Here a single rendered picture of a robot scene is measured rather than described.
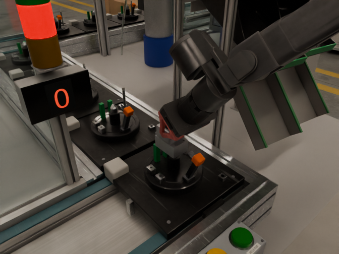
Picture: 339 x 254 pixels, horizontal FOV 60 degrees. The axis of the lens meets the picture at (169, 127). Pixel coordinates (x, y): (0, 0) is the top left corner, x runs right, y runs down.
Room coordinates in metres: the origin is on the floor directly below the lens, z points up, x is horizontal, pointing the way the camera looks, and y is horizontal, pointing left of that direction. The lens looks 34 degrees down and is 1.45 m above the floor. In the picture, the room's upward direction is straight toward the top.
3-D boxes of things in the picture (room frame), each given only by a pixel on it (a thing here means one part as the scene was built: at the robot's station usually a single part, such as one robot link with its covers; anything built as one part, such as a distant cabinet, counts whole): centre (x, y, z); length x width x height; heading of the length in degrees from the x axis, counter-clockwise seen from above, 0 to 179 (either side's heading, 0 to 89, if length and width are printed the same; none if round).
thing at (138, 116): (0.72, 0.16, 1.01); 0.24 x 0.24 x 0.13; 41
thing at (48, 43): (0.49, 0.21, 1.28); 0.05 x 0.05 x 0.05
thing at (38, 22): (0.49, 0.21, 1.33); 0.05 x 0.05 x 0.05
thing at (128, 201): (0.44, 0.09, 0.95); 0.01 x 0.01 x 0.04; 41
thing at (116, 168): (0.53, 0.13, 0.97); 0.05 x 0.05 x 0.04; 41
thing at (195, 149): (0.52, -0.01, 0.96); 0.24 x 0.24 x 0.02; 41
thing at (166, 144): (0.53, 0.00, 1.08); 0.08 x 0.04 x 0.07; 41
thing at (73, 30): (1.72, 0.65, 1.01); 0.24 x 0.24 x 0.13; 41
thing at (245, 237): (0.35, -0.14, 0.96); 0.04 x 0.04 x 0.02
